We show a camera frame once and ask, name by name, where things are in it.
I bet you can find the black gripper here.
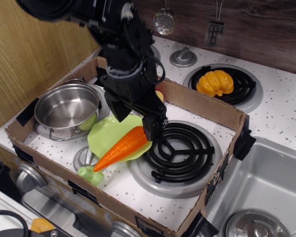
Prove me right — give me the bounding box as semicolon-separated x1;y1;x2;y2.
100;65;168;141

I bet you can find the orange toy carrot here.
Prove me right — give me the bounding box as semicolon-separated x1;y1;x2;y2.
93;126;148;172

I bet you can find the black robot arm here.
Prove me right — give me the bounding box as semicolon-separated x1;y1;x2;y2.
18;0;168;141

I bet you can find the light green plastic plate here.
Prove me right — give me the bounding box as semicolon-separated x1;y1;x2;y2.
87;115;143;161

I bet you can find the red halved toy fruit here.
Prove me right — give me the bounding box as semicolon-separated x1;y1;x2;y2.
155;89;165;103

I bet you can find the front right black burner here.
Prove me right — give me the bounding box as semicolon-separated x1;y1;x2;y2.
129;120;222;199

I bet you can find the stainless steel pot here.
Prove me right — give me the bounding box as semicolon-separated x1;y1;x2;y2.
34;80;100;141

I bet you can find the small green toy piece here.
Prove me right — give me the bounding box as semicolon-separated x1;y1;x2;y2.
77;166;104;186

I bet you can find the silver stove top knob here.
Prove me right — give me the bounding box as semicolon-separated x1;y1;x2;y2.
169;47;197;68

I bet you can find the yellow toy pumpkin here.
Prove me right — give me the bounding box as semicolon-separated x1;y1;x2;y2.
196;70;234;97

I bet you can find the brown cardboard fence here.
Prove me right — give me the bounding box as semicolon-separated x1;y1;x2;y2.
4;56;257;237

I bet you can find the hanging slotted metal spoon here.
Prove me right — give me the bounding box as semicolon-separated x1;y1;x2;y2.
152;0;177;36

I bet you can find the silver front right knob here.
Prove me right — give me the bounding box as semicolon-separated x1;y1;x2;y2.
110;220;141;237

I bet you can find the hanging metal spatula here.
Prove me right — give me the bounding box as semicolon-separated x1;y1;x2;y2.
204;0;224;47

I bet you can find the back right black burner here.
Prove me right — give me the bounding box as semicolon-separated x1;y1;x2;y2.
183;64;263;114

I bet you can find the silver front left knob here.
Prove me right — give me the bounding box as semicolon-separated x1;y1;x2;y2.
16;163;47;193

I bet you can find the orange object bottom left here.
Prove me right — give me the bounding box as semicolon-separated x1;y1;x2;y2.
30;218;55;233

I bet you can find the grey toy sink basin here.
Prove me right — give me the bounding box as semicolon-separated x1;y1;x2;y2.
205;137;296;237

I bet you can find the silver sink drain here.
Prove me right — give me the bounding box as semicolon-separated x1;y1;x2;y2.
222;208;291;237

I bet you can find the black braided cable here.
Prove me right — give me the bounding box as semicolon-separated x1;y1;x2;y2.
0;209;30;237

